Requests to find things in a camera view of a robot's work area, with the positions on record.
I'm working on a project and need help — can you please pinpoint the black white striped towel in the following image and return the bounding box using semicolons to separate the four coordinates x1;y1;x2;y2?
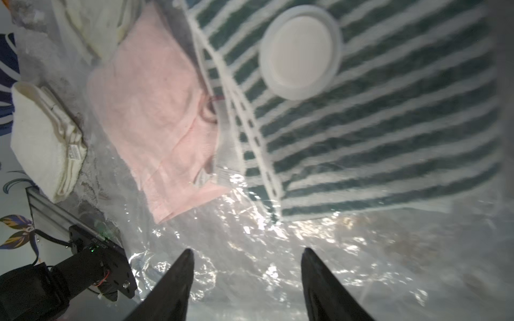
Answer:
183;1;501;220

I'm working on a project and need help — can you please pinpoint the cream striped towel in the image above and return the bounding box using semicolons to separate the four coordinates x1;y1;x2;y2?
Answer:
52;0;145;66

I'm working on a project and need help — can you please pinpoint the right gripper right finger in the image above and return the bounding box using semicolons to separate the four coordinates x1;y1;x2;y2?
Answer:
301;247;373;321

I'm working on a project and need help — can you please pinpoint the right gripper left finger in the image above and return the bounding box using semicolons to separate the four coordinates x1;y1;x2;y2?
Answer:
125;249;194;321

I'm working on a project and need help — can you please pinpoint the pink towel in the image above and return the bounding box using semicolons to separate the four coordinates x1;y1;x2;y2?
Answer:
87;2;228;223

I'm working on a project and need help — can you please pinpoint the white round bag valve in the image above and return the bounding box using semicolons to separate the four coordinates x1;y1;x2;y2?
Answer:
258;5;344;101

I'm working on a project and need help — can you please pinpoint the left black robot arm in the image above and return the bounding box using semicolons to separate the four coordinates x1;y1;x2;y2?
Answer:
1;226;137;320

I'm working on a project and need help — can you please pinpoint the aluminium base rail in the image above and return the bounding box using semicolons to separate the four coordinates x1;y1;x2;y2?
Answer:
25;187;80;242

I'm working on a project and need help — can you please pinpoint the clear plastic vacuum bag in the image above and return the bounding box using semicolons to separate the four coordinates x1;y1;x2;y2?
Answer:
9;1;513;320

